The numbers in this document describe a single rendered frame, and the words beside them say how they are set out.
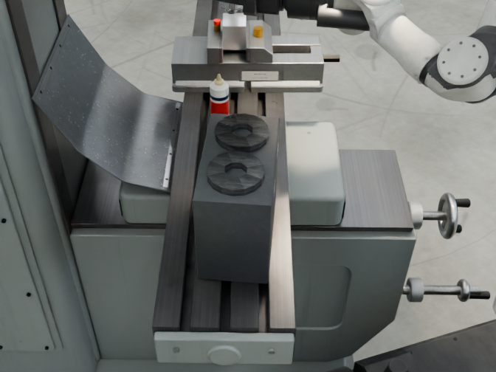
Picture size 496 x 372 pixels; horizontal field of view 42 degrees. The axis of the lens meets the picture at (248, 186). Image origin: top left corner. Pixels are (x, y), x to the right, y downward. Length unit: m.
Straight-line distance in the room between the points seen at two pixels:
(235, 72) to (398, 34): 0.47
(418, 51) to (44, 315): 1.06
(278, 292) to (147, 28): 2.74
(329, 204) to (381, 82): 1.91
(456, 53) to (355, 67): 2.30
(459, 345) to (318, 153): 0.52
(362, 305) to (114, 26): 2.47
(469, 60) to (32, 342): 1.24
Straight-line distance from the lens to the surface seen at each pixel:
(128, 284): 1.64
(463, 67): 1.08
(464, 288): 1.69
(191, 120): 1.43
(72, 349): 1.79
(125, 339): 1.83
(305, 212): 1.44
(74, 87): 1.42
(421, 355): 1.48
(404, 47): 1.16
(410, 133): 2.99
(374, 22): 1.18
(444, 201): 1.72
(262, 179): 0.99
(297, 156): 1.51
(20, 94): 1.27
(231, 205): 0.97
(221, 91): 1.38
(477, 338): 1.54
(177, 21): 3.73
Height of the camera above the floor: 1.80
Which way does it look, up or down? 43 degrees down
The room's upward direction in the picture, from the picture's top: 1 degrees clockwise
